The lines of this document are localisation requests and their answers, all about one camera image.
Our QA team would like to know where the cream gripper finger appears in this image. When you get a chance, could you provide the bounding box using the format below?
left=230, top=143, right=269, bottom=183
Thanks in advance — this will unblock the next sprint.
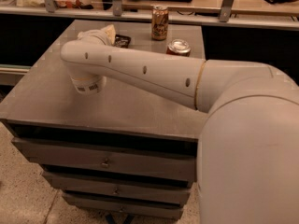
left=102, top=24, right=116, bottom=45

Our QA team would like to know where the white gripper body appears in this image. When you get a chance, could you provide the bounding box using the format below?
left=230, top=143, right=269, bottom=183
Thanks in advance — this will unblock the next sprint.
left=78, top=30, right=112, bottom=46

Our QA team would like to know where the black rxbar chocolate wrapper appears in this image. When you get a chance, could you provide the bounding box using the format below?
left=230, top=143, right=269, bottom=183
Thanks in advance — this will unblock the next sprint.
left=114, top=35, right=131, bottom=49

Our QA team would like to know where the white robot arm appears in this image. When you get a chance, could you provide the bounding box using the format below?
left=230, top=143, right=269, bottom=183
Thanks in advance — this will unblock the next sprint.
left=61, top=30, right=299, bottom=224

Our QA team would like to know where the gold brown drink can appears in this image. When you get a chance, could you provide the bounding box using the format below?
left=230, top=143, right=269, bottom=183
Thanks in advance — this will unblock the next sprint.
left=151, top=5, right=168, bottom=40

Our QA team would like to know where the orange soda can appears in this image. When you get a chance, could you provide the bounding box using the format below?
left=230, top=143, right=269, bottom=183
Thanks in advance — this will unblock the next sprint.
left=166, top=39, right=191, bottom=57

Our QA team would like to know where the grey drawer cabinet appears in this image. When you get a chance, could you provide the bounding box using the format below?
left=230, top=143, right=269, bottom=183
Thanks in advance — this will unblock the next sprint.
left=1, top=21, right=206, bottom=224

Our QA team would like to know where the grey metal railing frame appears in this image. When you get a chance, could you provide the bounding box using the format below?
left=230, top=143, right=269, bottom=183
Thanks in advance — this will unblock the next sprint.
left=0, top=0, right=299, bottom=31

